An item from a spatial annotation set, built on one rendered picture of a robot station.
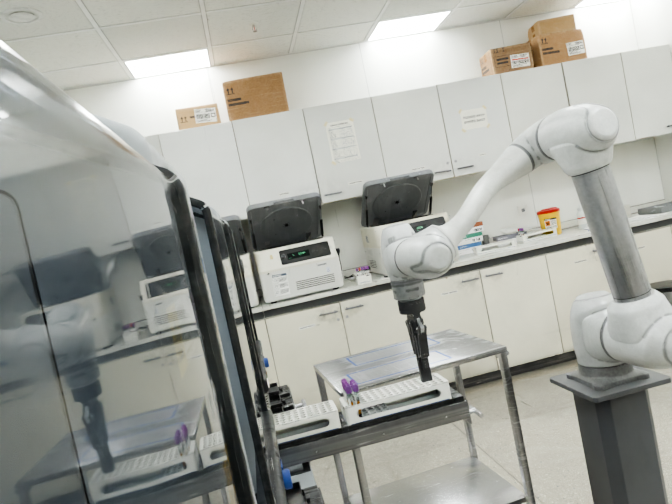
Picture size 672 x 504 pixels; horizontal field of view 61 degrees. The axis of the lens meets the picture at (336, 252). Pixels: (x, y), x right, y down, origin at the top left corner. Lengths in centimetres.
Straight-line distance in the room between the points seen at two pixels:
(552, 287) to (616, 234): 275
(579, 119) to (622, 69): 363
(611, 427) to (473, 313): 233
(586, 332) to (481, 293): 233
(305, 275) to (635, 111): 295
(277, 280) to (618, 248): 257
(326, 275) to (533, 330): 156
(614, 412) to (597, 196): 67
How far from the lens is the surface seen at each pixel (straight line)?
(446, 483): 242
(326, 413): 158
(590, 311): 190
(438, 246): 138
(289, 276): 386
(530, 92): 479
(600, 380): 195
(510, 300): 429
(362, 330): 396
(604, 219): 170
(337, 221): 453
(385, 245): 157
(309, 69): 469
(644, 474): 208
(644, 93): 531
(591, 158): 165
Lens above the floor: 136
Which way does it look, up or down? 3 degrees down
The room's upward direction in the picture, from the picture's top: 12 degrees counter-clockwise
